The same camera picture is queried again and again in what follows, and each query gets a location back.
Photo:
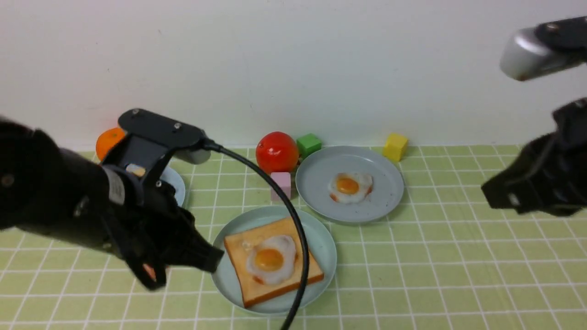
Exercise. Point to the green cube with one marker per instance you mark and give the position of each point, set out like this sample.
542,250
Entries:
308,144

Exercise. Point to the blue plate with toast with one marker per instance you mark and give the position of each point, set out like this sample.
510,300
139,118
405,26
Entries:
172,178

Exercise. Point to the teal front plate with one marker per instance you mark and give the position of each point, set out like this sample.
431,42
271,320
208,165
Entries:
322,248

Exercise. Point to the blue plate with eggs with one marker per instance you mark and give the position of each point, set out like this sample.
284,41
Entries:
315,173

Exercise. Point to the pink cube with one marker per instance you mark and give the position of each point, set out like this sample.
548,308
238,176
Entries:
284,181

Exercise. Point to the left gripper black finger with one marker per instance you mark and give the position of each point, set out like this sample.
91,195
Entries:
135,261

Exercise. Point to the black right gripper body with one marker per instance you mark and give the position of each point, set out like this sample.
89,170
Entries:
550,173

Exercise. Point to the orange fruit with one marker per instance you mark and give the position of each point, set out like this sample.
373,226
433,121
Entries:
107,140

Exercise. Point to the yellow cube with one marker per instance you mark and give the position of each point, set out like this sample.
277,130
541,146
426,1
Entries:
395,147

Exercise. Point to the red tomato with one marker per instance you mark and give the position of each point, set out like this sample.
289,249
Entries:
277,152

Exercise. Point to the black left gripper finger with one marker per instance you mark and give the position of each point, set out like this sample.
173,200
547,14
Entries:
189,248

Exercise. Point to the toast slice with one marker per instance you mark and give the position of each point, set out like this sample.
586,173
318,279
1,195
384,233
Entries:
239,245

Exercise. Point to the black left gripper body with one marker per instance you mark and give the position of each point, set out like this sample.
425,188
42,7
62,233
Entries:
148,224

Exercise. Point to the fried egg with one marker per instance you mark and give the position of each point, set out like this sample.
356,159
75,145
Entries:
272,261
350,187

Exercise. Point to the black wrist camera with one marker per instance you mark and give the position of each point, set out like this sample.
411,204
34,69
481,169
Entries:
151,140

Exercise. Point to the coral red cube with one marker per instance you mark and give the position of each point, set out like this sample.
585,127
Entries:
150,271

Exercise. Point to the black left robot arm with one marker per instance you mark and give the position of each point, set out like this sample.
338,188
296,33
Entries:
51,191

